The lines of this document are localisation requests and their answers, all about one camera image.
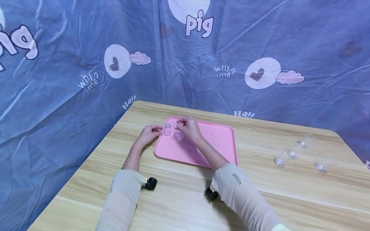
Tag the person's right hand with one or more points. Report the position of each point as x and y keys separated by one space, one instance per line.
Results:
x=190 y=130

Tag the person's left hand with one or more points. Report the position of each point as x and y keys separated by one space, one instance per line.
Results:
x=148 y=134

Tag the person's left fingers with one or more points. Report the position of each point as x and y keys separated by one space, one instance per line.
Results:
x=157 y=129

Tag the person's right fingers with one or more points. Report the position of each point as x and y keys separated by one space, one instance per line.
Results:
x=182 y=122

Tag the small clear glass cup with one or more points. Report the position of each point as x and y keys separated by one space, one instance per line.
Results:
x=295 y=150
x=325 y=164
x=179 y=134
x=306 y=140
x=167 y=130
x=282 y=159

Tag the person's right forearm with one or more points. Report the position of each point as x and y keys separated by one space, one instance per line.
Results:
x=237 y=186

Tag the person's left forearm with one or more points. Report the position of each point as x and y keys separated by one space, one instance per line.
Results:
x=127 y=189

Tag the pink plastic tray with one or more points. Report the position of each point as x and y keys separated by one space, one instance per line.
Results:
x=215 y=141

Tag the black wrist band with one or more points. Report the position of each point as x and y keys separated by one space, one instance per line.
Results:
x=151 y=183
x=211 y=193

